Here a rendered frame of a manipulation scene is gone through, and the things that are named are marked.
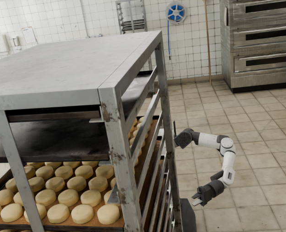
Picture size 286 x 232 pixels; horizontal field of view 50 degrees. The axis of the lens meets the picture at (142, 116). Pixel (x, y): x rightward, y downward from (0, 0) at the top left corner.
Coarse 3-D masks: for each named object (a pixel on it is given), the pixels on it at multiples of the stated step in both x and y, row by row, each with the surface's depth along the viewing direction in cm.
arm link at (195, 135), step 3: (186, 129) 216; (189, 129) 216; (189, 132) 208; (192, 132) 209; (195, 132) 209; (198, 132) 209; (192, 135) 208; (195, 135) 206; (198, 135) 206; (195, 138) 206; (198, 138) 205; (195, 141) 206; (195, 144) 208
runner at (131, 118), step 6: (156, 72) 111; (150, 78) 99; (150, 84) 98; (144, 90) 89; (144, 96) 88; (138, 102) 81; (132, 108) 75; (138, 108) 80; (132, 114) 74; (126, 120) 69; (132, 120) 74; (126, 126) 68; (102, 162) 58; (108, 162) 58
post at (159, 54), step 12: (156, 48) 108; (156, 60) 110; (168, 96) 117; (168, 108) 117; (168, 120) 119; (168, 132) 121; (168, 144) 123; (168, 156) 125; (180, 204) 138; (180, 216) 137; (180, 228) 140
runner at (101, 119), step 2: (100, 106) 53; (100, 108) 53; (100, 110) 53; (100, 112) 53; (102, 112) 53; (102, 114) 53; (102, 116) 54; (92, 118) 56; (94, 118) 55; (96, 118) 55; (98, 118) 55; (100, 118) 55; (102, 118) 54; (90, 120) 55; (92, 120) 55; (94, 120) 55; (96, 120) 54; (98, 120) 54; (100, 120) 54; (102, 120) 54; (90, 122) 55
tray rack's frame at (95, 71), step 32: (160, 32) 105; (0, 64) 87; (32, 64) 80; (64, 64) 74; (96, 64) 69; (128, 64) 65; (0, 96) 56; (32, 96) 55; (64, 96) 53; (96, 96) 52; (0, 128) 60; (128, 160) 57; (128, 192) 59; (32, 224) 69; (128, 224) 63
